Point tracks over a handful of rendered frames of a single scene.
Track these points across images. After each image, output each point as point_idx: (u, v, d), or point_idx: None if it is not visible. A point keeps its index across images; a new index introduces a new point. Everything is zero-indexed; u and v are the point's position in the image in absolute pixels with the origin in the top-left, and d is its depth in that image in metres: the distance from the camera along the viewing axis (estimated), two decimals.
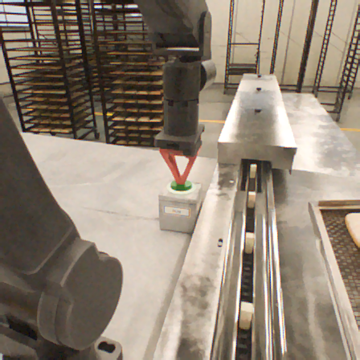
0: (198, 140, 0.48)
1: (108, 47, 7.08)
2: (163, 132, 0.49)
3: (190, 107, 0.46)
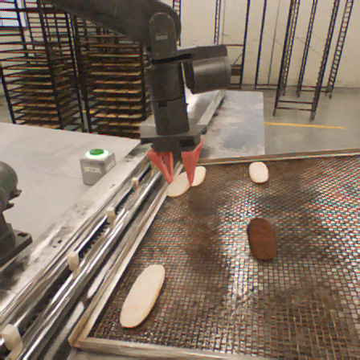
0: (163, 140, 0.48)
1: None
2: None
3: (153, 107, 0.48)
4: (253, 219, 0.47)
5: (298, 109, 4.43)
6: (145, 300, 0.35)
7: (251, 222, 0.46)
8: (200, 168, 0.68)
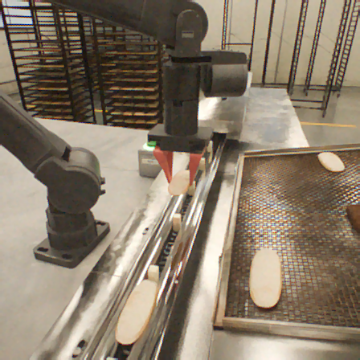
0: (173, 140, 0.48)
1: (107, 47, 7.32)
2: None
3: (165, 105, 0.47)
4: (351, 206, 0.47)
5: (308, 108, 4.43)
6: (274, 282, 0.35)
7: (352, 209, 0.46)
8: (186, 173, 0.57)
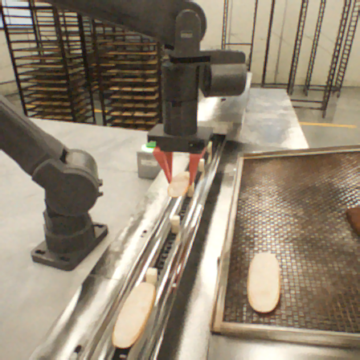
0: (173, 141, 0.48)
1: (107, 47, 7.32)
2: None
3: (165, 106, 0.47)
4: (350, 208, 0.47)
5: (308, 108, 4.43)
6: (272, 286, 0.35)
7: (351, 211, 0.45)
8: (145, 292, 0.40)
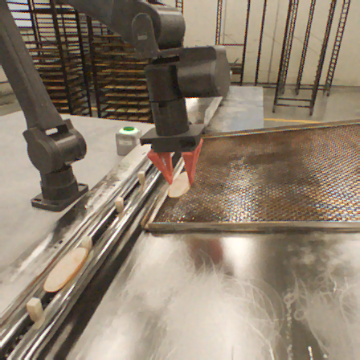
0: (164, 141, 0.48)
1: (104, 48, 7.52)
2: None
3: (153, 108, 0.48)
4: None
5: (296, 106, 4.62)
6: (183, 185, 0.53)
7: None
8: None
